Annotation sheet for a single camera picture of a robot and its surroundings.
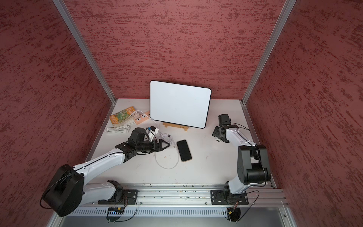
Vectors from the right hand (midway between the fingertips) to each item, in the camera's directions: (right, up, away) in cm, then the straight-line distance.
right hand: (218, 136), depth 94 cm
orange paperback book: (-72, +13, +13) cm, 74 cm away
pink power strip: (-55, +12, +12) cm, 58 cm away
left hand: (-35, -5, -12) cm, 37 cm away
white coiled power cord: (-67, +4, +6) cm, 68 cm away
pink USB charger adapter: (-58, +14, +8) cm, 60 cm away
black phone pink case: (-23, -9, -1) cm, 25 cm away
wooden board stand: (-22, +5, +6) cm, 23 cm away
